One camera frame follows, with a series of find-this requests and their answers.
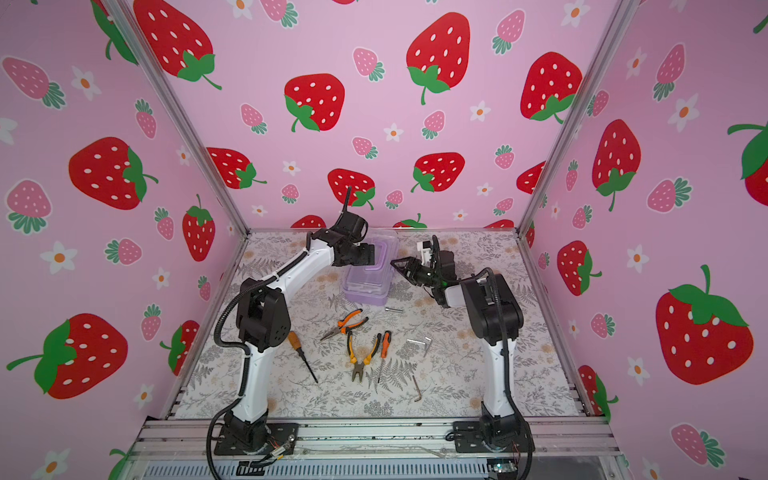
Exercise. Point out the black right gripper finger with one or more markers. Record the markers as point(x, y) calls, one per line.
point(411, 274)
point(403, 263)

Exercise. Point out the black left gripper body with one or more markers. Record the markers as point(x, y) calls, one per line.
point(360, 255)

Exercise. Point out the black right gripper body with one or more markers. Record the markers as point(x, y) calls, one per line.
point(428, 278)

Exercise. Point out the purple plastic tool box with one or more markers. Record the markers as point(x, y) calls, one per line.
point(370, 285)

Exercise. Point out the orange black small screwdriver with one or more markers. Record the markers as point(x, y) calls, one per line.
point(385, 344)

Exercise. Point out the orange needle nose pliers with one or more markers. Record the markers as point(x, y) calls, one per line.
point(352, 321)

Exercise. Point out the yellow black cutting pliers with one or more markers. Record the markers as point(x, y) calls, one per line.
point(361, 357)

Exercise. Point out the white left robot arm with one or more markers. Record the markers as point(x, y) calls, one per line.
point(257, 319)

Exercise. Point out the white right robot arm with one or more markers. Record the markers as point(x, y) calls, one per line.
point(495, 318)

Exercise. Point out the small silver hex key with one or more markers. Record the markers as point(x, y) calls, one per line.
point(425, 344)

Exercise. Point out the dark long hex key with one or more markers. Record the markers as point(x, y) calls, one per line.
point(419, 395)

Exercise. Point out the wooden handle screwdriver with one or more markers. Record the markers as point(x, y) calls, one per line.
point(296, 344)

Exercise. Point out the aluminium corner post left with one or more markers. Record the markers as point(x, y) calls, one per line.
point(129, 28)

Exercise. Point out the aluminium corner post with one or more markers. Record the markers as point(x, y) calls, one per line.
point(613, 35)
point(129, 28)

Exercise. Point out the aluminium front frame rail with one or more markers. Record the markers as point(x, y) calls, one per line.
point(387, 448)

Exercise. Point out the aluminium corner post right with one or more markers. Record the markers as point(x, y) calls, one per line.
point(613, 35)

